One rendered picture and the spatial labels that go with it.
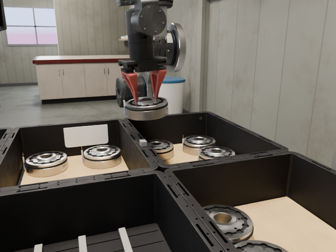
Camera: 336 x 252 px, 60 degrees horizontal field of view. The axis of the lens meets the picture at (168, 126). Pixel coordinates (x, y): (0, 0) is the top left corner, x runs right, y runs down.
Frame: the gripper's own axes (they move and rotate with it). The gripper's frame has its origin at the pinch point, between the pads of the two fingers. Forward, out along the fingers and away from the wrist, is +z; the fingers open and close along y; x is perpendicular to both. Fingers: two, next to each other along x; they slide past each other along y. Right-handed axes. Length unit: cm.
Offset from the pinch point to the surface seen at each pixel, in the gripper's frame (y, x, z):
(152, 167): -6.1, -19.2, 8.7
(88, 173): -15.9, 4.8, 18.7
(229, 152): 22.2, -2.8, 18.7
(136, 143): -4.7, -4.8, 9.3
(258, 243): 3.9, -37.4, 15.8
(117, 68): 112, 530, 64
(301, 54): 180, 123, 16
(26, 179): -30.3, 7.2, 17.5
